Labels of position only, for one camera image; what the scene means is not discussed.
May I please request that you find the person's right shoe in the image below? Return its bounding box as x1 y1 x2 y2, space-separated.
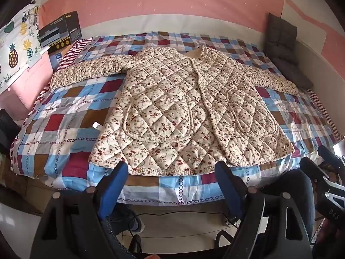
223 215 239 227

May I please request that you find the checked patchwork blanket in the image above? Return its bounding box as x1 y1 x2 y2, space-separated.
11 31 340 205

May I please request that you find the floral quilted jacket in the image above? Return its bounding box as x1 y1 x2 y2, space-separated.
51 45 299 176

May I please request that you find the pineapple print cloth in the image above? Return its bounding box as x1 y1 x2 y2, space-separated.
0 4 44 93

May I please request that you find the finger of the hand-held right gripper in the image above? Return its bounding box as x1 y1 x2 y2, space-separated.
317 145 345 168
300 156 340 195

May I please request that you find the grey quilted cushion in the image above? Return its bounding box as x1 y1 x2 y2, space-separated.
265 13 314 90

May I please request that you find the black cardboard box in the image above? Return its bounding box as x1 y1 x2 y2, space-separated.
39 11 83 47

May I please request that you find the pink storage cabinet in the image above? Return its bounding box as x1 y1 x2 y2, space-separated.
0 51 53 122

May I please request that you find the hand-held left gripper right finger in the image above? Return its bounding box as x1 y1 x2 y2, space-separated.
214 160 313 259

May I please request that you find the person's shoe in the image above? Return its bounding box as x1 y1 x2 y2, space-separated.
129 215 145 234
223 215 239 227

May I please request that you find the person's left leg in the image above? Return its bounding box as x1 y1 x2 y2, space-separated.
108 202 138 231

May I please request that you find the blue and brown cardboard box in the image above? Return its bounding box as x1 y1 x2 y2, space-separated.
49 44 73 71

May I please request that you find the black floor cable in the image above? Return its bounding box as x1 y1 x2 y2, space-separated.
129 211 241 238

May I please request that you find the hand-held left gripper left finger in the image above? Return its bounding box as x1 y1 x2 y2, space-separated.
35 162 141 259

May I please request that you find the person's left shoe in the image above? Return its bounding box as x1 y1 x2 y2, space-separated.
129 215 145 234

